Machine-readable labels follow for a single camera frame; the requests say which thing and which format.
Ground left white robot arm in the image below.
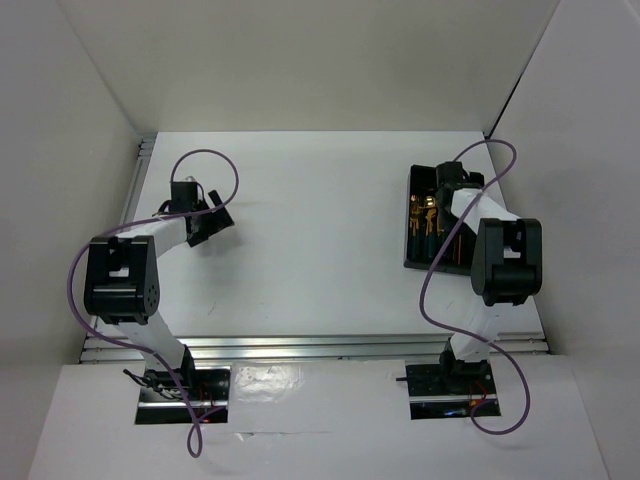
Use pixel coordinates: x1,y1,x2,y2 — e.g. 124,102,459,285
84,178,234,399

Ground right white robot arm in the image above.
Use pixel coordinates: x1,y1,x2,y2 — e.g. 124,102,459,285
436,161,542,395

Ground black cutlery tray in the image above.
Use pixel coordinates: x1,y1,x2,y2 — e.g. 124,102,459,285
403,165,476,276

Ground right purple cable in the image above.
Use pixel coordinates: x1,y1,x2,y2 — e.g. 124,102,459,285
418,139,533,435

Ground purple cable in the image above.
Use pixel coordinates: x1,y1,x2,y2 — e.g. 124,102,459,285
418,139,533,435
66,148,240,459

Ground aluminium frame rail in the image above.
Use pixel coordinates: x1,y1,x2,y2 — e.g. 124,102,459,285
79,130,551,364

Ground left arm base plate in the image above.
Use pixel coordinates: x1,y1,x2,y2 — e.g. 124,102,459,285
134,363,234,426

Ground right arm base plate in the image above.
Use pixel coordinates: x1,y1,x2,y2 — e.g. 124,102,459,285
396,361,501,420

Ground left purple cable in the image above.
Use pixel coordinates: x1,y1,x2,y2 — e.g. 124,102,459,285
66,148,240,459

